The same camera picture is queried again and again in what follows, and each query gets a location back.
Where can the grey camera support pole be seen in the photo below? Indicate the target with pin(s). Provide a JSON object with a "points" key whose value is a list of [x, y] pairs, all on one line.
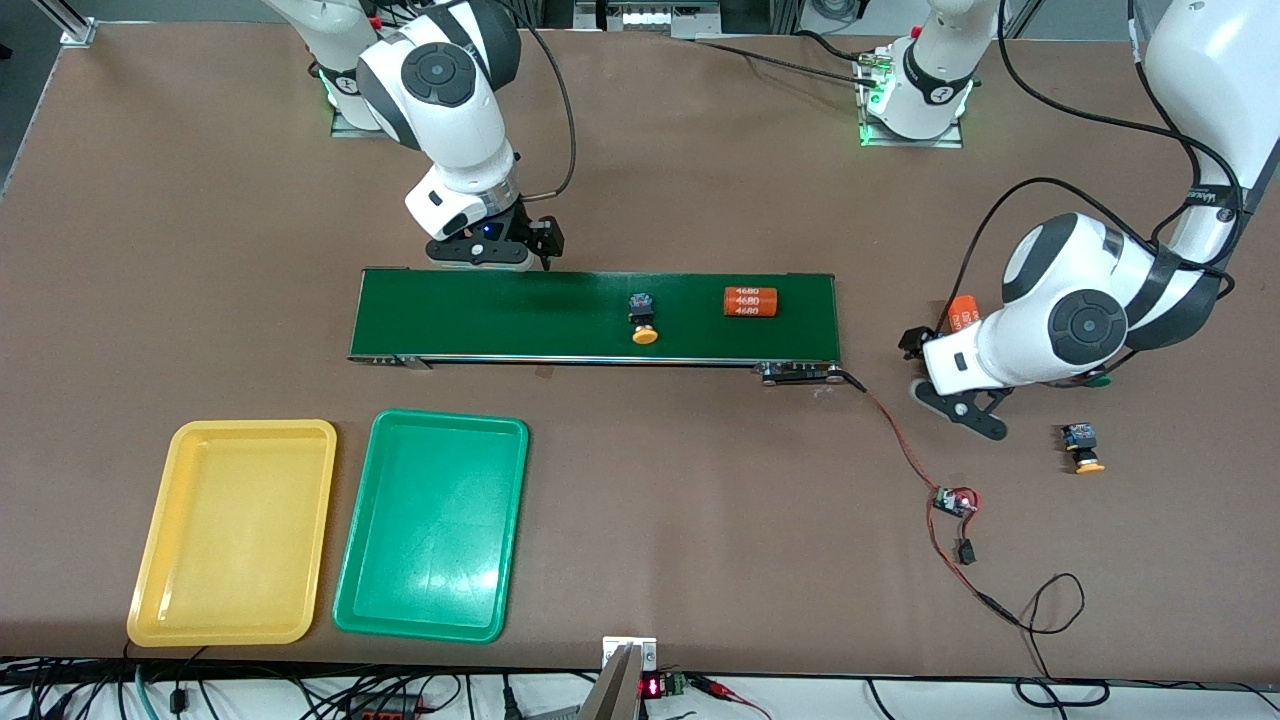
{"points": [[612, 695]]}

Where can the metal box with lights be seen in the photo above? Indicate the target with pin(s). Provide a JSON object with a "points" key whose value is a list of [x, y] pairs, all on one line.
{"points": [[655, 17]]}

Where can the orange and black connector block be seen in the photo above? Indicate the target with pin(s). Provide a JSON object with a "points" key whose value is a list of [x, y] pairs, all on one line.
{"points": [[385, 710]]}

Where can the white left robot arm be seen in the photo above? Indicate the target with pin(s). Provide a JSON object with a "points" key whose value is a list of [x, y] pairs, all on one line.
{"points": [[1030, 340]]}

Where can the red digit display module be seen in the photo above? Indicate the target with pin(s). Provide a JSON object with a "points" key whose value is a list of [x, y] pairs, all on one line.
{"points": [[652, 687]]}

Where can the aluminium frame rack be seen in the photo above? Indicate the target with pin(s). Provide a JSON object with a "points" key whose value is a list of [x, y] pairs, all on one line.
{"points": [[785, 15]]}

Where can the yellow push button switch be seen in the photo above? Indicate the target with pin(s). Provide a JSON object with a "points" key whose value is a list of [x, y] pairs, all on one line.
{"points": [[640, 305], [1080, 440]]}

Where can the orange cylinder with 4680 print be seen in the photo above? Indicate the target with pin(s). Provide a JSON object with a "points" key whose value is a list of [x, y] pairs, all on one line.
{"points": [[750, 301], [962, 312]]}

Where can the silver camera mount bracket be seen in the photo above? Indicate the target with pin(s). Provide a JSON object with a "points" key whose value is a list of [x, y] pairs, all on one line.
{"points": [[612, 648]]}

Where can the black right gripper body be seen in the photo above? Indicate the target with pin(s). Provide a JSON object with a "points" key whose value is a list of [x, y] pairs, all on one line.
{"points": [[522, 229]]}

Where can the green conveyor belt unit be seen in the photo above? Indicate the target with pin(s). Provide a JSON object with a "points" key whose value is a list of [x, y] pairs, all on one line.
{"points": [[500, 315]]}

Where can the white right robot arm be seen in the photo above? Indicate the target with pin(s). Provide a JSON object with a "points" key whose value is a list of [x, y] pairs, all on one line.
{"points": [[450, 130]]}

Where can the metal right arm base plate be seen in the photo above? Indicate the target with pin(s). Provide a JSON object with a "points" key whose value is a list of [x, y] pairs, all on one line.
{"points": [[345, 128]]}

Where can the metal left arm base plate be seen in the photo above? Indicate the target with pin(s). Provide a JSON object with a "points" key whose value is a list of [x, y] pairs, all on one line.
{"points": [[950, 141]]}

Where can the yellow plastic tray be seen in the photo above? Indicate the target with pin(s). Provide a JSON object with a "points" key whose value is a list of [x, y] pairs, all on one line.
{"points": [[230, 540]]}

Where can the red clip lead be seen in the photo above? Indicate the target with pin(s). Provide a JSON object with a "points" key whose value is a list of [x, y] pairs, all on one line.
{"points": [[705, 684]]}

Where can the aluminium profile rail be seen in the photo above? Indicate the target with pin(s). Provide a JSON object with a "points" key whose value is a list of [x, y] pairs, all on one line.
{"points": [[75, 28]]}

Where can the green plastic tray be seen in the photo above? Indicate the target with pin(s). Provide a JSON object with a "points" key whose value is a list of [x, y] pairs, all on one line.
{"points": [[430, 530]]}

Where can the small motor controller board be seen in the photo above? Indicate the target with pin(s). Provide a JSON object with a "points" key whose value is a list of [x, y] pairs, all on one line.
{"points": [[950, 502]]}

